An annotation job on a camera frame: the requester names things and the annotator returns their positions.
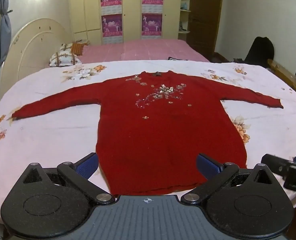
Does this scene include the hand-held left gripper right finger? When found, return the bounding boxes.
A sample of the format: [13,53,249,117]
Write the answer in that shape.
[180,153,275,205]

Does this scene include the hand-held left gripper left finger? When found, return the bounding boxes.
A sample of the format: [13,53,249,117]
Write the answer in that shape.
[22,152,116,205]

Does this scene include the red sequined sweater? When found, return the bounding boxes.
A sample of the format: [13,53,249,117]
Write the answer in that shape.
[12,71,284,196]

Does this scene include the floral white blanket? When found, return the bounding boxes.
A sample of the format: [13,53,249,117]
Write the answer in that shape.
[0,60,296,222]

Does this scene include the brown patterned white pillow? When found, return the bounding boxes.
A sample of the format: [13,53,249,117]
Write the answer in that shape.
[49,51,82,67]
[60,42,75,52]

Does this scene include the black bag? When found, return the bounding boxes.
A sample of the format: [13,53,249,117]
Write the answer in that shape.
[244,37,275,65]

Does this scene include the orange striped cushion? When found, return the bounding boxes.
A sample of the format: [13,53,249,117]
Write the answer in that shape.
[71,41,90,55]

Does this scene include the pink checked bed sheet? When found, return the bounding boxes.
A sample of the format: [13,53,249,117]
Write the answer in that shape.
[77,39,211,63]

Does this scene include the cream round headboard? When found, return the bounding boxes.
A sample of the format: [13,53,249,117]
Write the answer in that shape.
[0,18,74,101]

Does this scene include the brown wooden door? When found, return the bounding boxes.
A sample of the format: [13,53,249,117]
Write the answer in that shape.
[186,0,224,56]

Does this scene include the cream wardrobe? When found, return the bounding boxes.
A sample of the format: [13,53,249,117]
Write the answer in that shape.
[68,0,194,46]

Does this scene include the wooden furniture frame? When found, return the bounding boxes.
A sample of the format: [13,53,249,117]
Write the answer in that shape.
[267,59,296,98]

